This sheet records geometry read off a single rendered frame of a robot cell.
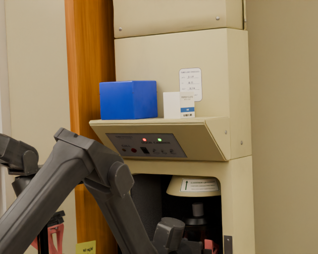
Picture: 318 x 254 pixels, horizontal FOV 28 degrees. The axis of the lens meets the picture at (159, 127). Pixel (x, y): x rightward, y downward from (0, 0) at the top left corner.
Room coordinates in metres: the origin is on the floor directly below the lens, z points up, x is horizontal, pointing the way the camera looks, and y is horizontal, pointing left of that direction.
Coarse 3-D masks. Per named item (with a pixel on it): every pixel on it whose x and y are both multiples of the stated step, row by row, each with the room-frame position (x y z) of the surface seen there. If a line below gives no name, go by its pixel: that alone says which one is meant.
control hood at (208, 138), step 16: (96, 128) 1.51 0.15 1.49; (112, 128) 1.49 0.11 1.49; (128, 128) 1.46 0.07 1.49; (144, 128) 1.44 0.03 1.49; (160, 128) 1.41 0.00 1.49; (176, 128) 1.39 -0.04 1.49; (192, 128) 1.37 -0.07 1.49; (208, 128) 1.35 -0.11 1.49; (224, 128) 1.41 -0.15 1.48; (112, 144) 1.54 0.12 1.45; (192, 144) 1.41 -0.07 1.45; (208, 144) 1.39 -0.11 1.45; (224, 144) 1.41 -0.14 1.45; (208, 160) 1.44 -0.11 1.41; (224, 160) 1.42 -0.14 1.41
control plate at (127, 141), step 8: (112, 136) 1.51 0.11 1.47; (120, 136) 1.50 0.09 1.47; (128, 136) 1.48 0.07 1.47; (136, 136) 1.47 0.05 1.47; (144, 136) 1.46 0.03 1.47; (152, 136) 1.45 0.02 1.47; (160, 136) 1.43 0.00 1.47; (168, 136) 1.42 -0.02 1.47; (120, 144) 1.52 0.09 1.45; (128, 144) 1.51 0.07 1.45; (136, 144) 1.50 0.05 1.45; (144, 144) 1.48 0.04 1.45; (152, 144) 1.47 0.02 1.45; (160, 144) 1.46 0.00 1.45; (168, 144) 1.45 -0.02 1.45; (176, 144) 1.43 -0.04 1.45; (120, 152) 1.55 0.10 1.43; (128, 152) 1.54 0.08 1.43; (136, 152) 1.53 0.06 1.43; (152, 152) 1.50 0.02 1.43; (160, 152) 1.49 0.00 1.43; (168, 152) 1.47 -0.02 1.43; (176, 152) 1.46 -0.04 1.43
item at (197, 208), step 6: (192, 204) 1.58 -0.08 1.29; (198, 204) 1.57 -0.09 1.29; (198, 210) 1.57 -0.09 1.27; (186, 216) 1.58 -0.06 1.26; (192, 216) 1.57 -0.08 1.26; (198, 216) 1.57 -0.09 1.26; (204, 216) 1.56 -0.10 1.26; (210, 216) 1.56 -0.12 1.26; (186, 222) 1.56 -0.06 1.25; (192, 222) 1.55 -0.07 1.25; (198, 222) 1.54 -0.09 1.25; (204, 222) 1.54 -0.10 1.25; (210, 222) 1.55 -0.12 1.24
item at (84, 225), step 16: (80, 192) 1.45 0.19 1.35; (64, 208) 1.40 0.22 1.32; (80, 208) 1.45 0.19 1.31; (96, 208) 1.50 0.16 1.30; (48, 224) 1.36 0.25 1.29; (64, 224) 1.40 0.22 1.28; (80, 224) 1.45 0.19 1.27; (96, 224) 1.50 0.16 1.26; (48, 240) 1.35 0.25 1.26; (64, 240) 1.40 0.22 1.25; (80, 240) 1.45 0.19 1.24; (96, 240) 1.50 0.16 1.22; (112, 240) 1.55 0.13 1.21
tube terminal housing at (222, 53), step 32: (192, 32) 1.48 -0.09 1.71; (224, 32) 1.44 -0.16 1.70; (128, 64) 1.59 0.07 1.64; (160, 64) 1.53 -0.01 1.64; (192, 64) 1.48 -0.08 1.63; (224, 64) 1.44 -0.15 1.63; (160, 96) 1.54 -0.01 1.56; (224, 96) 1.44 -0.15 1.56; (128, 160) 1.59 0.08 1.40; (160, 160) 1.54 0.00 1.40; (192, 160) 1.49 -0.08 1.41; (224, 192) 1.45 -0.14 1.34; (224, 224) 1.45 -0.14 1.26
